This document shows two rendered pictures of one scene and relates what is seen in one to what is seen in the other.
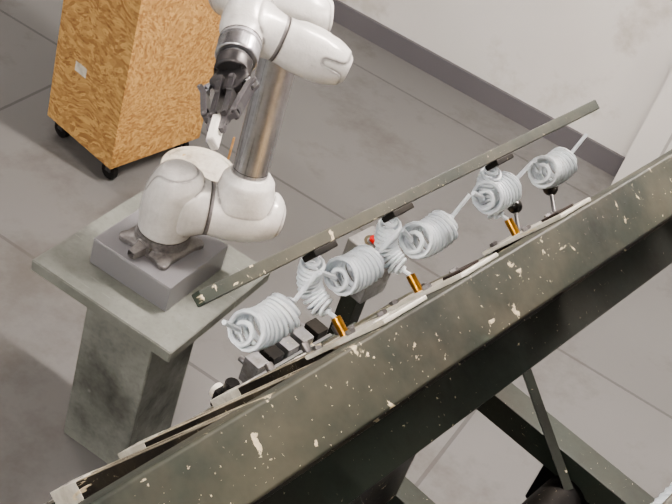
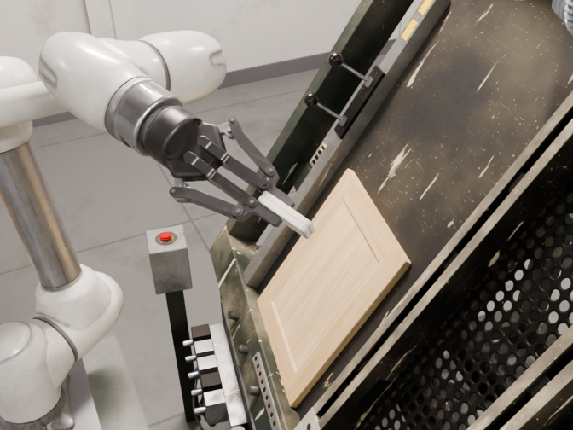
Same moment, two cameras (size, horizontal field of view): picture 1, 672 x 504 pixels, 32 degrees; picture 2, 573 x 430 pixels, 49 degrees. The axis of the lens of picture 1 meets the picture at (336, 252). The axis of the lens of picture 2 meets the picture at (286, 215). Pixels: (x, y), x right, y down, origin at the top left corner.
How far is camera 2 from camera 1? 1.77 m
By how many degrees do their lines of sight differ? 35
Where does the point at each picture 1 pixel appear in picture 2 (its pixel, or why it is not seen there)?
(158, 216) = (32, 393)
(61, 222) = not seen: outside the picture
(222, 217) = (82, 334)
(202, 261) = (85, 384)
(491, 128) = not seen: hidden behind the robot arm
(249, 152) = (57, 260)
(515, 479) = not seen: hidden behind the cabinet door
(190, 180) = (31, 335)
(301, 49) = (188, 63)
